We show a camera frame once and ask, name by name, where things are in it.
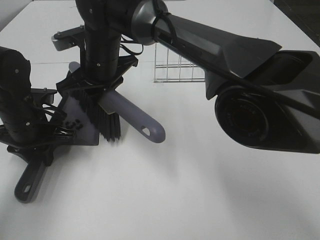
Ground pile of coffee beans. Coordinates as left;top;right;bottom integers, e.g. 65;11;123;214
63;119;84;131

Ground chrome wire dish rack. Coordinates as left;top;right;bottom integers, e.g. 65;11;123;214
153;43;205;83

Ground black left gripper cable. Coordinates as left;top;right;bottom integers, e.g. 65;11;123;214
41;103;77;138

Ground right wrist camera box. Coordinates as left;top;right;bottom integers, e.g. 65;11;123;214
51;25;85;52

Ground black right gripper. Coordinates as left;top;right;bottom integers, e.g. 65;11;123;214
56;55;138;96

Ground grey plastic dustpan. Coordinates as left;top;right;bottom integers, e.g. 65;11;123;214
13;96;99;203

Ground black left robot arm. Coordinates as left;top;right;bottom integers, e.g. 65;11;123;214
0;47;73;166

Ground grey hand brush black bristles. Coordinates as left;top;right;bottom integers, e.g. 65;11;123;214
56;61;166;144

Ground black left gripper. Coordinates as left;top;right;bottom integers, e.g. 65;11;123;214
6;124;76;167

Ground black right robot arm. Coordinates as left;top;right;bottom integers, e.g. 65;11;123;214
52;0;320;154

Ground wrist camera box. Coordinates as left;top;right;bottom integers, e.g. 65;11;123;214
31;88;58;105
51;25;85;52

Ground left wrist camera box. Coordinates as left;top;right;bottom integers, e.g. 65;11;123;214
31;88;58;105

